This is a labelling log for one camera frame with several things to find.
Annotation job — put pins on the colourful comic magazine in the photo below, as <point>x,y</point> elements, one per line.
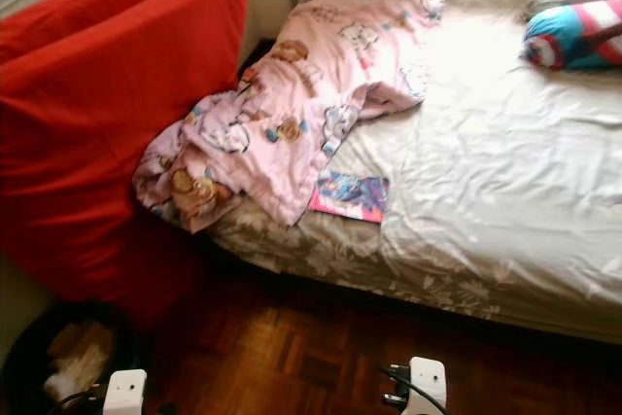
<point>350,196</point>

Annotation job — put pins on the black waste bucket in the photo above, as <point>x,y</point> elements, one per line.
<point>24,376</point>

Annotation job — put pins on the bed with beige floral sheet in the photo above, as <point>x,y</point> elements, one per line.
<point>496,191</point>

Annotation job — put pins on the crumpled white paper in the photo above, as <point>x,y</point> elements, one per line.
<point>76,376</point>

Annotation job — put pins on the brown cardboard piece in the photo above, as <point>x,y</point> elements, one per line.
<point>83,335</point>

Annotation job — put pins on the pink cartoon print blanket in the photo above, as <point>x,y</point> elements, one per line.
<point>301,94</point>

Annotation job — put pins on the red folded mattress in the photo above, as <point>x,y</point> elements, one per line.
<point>117,123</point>

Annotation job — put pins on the red white blue bolster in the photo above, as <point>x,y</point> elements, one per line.
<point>573,41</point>

